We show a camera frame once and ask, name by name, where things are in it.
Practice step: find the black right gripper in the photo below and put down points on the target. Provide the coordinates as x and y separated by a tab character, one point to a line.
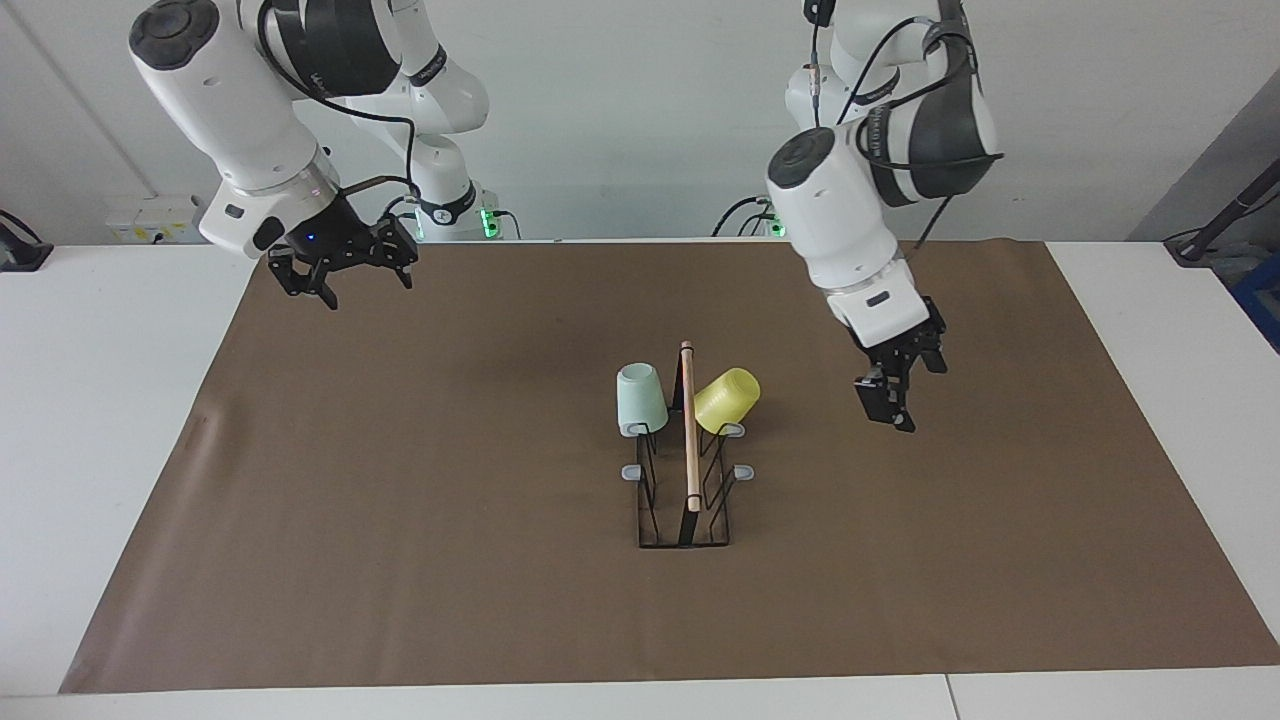
330	235

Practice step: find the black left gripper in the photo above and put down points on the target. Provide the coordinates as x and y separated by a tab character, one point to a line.
900	350

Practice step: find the yellow cup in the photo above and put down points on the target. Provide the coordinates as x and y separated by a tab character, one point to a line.
728	400

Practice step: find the pale green cup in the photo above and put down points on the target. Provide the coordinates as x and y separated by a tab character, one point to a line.
640	400

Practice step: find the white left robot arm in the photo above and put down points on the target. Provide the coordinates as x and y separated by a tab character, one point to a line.
830	200

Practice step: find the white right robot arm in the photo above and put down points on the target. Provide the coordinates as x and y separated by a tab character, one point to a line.
220	90

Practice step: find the white power strip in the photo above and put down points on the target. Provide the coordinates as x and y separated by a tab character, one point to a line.
150	215

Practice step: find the black table clamp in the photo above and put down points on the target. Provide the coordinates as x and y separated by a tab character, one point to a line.
22	255

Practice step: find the brown table mat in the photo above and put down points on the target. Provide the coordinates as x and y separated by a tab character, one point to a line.
480	560

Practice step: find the black stand pole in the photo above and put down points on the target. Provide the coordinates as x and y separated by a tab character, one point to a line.
1225	215

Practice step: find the blue box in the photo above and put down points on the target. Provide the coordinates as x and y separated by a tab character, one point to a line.
1262	300

